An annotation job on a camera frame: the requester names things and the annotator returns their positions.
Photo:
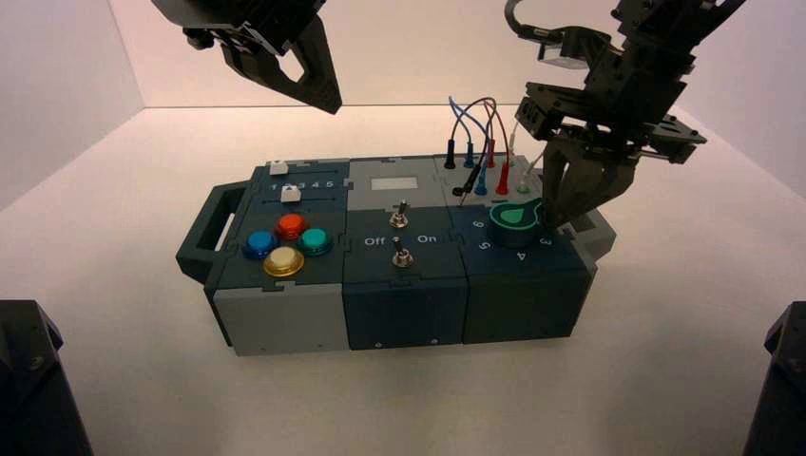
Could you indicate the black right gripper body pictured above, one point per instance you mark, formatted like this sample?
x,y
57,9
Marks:
x,y
629,94

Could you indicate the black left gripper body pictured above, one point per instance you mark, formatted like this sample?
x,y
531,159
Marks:
x,y
252,14

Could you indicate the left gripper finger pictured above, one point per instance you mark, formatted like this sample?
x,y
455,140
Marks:
x,y
255,69
318,75

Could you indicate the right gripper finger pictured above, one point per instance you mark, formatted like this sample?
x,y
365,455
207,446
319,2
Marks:
x,y
557,182
604,182

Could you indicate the green rotary knob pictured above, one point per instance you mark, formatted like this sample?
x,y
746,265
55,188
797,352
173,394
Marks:
x,y
513,226

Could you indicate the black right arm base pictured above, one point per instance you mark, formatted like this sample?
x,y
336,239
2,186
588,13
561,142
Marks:
x,y
781,390

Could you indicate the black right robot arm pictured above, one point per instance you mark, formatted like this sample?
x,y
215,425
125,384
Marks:
x,y
680,25

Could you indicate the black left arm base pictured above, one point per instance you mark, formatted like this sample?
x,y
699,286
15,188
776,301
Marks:
x,y
31,390

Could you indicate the white slider cap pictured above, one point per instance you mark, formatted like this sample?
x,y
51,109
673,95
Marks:
x,y
289,194
278,168

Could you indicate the grey display window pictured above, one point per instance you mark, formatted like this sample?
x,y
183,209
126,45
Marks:
x,y
393,184

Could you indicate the red round push button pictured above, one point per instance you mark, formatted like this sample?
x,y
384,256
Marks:
x,y
291,226

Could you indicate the teal round push button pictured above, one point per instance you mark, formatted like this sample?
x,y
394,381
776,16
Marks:
x,y
314,240

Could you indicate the blue round push button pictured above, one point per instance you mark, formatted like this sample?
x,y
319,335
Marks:
x,y
259,243

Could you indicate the yellow round push button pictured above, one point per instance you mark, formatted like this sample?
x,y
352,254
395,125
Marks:
x,y
283,260

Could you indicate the dark green grey control box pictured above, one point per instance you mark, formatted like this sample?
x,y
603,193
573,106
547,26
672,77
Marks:
x,y
403,296

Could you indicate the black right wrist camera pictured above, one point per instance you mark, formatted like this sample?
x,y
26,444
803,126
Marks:
x,y
573,47

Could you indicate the metal toggle switch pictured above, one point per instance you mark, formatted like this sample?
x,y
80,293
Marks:
x,y
398,218
401,257

